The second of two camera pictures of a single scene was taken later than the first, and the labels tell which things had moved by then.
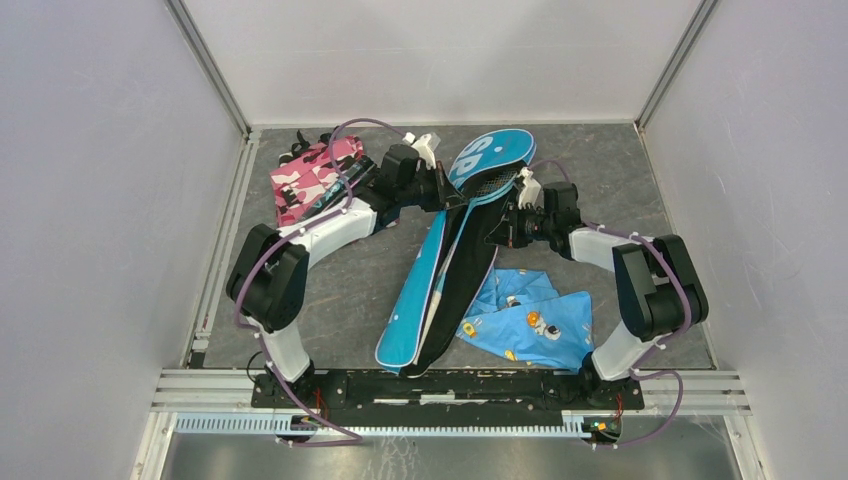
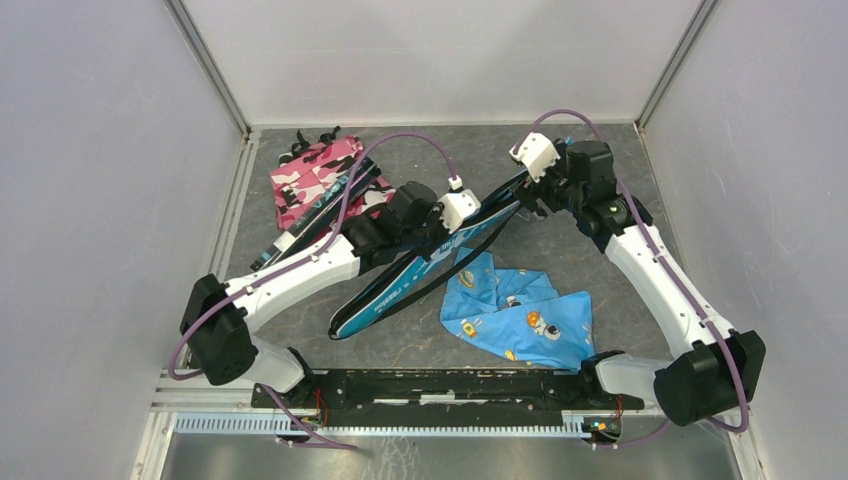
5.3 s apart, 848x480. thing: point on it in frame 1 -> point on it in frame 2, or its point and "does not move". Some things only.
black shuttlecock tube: [353, 173] does not move
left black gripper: [446, 195] -> [426, 252]
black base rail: [457, 395] does not move
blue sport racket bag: [448, 280] -> [389, 278]
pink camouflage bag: [298, 185] does not move
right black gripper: [511, 223] -> [530, 192]
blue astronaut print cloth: [522, 315] does not move
